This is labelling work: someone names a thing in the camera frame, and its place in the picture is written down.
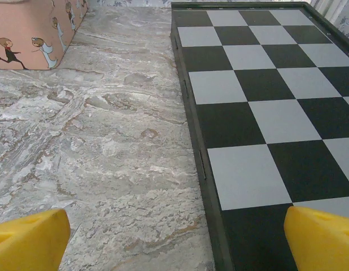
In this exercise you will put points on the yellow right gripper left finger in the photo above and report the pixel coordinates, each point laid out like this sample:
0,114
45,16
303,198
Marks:
30,242

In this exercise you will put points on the black and white chessboard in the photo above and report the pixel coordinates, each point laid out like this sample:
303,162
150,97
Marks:
262,84

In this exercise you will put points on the pink tin box with couple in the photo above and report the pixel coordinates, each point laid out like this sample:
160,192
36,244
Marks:
27,22

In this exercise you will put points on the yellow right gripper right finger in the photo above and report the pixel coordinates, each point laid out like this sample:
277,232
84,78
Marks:
324,242

